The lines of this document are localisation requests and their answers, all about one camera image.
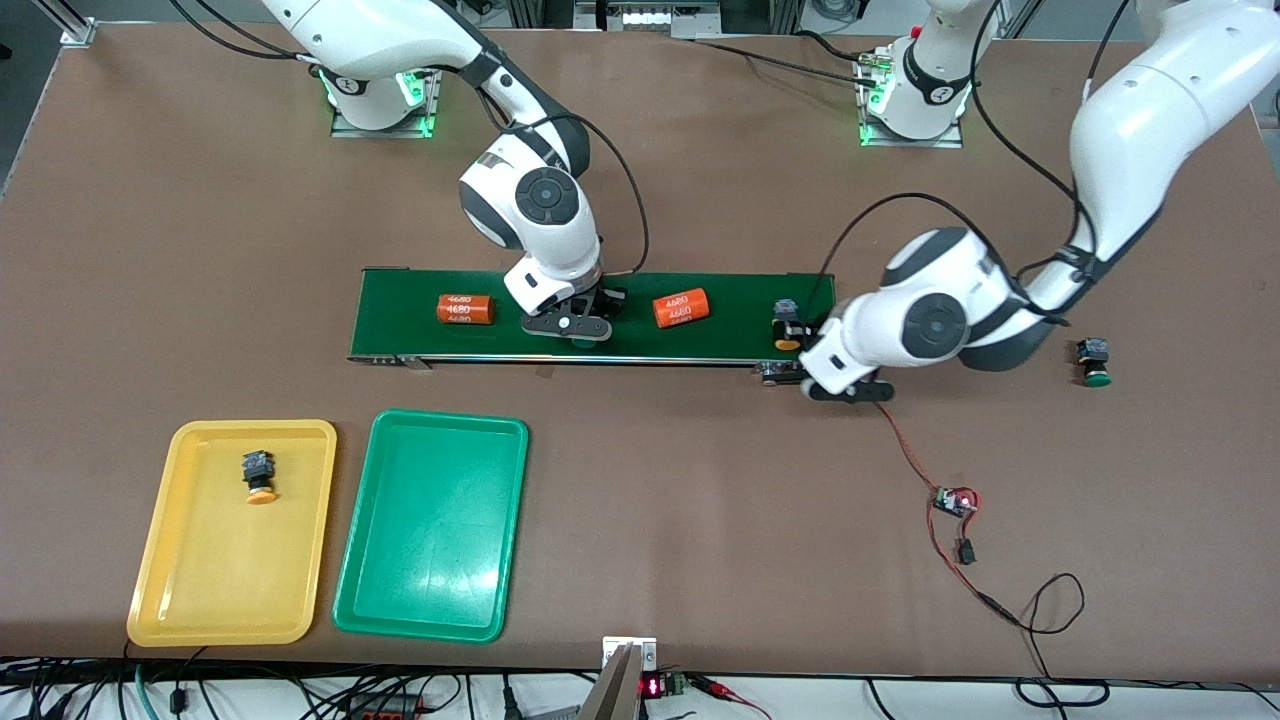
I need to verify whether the orange cylinder with 4680 print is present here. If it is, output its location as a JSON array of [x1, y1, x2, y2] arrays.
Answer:
[[652, 288, 711, 330], [437, 293, 497, 326]]

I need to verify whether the silver camera mount bracket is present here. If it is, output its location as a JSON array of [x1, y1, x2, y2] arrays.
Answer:
[[602, 636, 659, 673]]

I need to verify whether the metal box with lights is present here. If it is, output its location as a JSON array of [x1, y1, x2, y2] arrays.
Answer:
[[605, 0, 716, 33]]

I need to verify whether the black cable to arm base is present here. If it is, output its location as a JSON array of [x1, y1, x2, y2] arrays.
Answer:
[[688, 28, 891, 93]]

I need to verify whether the red clip lead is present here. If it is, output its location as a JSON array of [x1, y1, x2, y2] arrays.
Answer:
[[690, 676, 773, 720]]

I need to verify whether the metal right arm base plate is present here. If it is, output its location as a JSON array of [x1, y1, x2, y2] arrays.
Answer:
[[330, 70, 446, 139]]

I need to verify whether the grey camera support pole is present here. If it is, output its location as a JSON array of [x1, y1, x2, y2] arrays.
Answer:
[[578, 645, 648, 720]]

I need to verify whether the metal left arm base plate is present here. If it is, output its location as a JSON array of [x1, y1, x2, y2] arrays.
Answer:
[[860, 118, 965, 150]]

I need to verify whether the green conveyor belt unit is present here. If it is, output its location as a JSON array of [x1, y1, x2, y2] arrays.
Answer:
[[347, 267, 846, 387]]

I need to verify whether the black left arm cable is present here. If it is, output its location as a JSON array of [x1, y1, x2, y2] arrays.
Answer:
[[818, 0, 1136, 306]]

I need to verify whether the orange and black connector block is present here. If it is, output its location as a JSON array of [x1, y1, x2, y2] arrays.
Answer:
[[345, 694, 426, 720]]

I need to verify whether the aluminium frame rack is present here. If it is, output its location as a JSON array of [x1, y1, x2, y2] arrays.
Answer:
[[505, 0, 801, 41]]

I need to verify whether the aluminium profile rail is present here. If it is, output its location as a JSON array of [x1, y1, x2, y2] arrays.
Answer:
[[30, 0, 98, 48]]

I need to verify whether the black cable tangle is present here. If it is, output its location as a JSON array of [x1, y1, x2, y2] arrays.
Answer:
[[0, 655, 601, 720]]

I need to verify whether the yellow plastic tray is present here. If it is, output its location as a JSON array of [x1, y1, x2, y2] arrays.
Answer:
[[126, 419, 339, 648]]

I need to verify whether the thin black power cable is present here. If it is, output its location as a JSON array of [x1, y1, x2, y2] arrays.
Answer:
[[975, 572, 1113, 709]]

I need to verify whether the green plastic tray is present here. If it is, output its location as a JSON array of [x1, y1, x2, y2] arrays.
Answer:
[[332, 408, 530, 644]]

